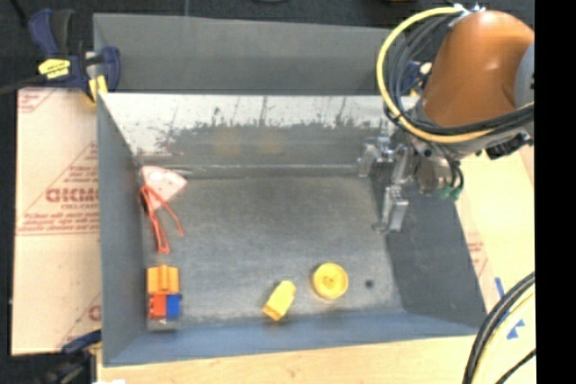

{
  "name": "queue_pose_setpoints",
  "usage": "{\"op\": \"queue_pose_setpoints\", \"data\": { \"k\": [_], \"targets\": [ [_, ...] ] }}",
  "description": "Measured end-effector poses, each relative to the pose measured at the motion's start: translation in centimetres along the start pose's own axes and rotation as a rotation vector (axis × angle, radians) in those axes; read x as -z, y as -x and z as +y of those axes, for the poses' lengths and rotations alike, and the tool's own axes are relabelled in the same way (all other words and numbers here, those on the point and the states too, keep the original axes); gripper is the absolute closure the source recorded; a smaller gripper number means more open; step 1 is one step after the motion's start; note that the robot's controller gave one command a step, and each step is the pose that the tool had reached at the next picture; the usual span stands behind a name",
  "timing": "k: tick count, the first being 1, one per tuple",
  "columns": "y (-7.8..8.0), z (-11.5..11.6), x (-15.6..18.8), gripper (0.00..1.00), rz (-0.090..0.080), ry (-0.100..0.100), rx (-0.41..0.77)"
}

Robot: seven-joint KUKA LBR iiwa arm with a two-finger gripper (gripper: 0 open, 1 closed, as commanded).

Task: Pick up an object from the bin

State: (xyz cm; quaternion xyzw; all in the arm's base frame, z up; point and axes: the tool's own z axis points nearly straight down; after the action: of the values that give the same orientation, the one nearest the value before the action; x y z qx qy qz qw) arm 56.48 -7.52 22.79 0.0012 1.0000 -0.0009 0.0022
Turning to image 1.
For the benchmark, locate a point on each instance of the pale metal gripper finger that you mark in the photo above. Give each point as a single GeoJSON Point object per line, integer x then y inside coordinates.
{"type": "Point", "coordinates": [374, 154]}
{"type": "Point", "coordinates": [393, 209]}

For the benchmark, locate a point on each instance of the yellow round disc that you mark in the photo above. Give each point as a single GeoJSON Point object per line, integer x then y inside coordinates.
{"type": "Point", "coordinates": [330, 281]}

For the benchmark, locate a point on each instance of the grey metal bin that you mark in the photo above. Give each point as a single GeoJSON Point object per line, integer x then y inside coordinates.
{"type": "Point", "coordinates": [270, 229]}

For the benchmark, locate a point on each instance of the yellow toy block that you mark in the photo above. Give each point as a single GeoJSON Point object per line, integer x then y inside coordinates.
{"type": "Point", "coordinates": [279, 300]}

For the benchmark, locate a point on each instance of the orange red blue toy bricks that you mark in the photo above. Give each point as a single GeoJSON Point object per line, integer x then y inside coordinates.
{"type": "Point", "coordinates": [163, 290]}

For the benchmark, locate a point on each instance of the brown cardboard board red print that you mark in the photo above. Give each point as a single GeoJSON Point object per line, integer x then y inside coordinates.
{"type": "Point", "coordinates": [54, 216]}

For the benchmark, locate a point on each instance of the black cylinder on white bracket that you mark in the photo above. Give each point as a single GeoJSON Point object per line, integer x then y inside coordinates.
{"type": "Point", "coordinates": [504, 147]}

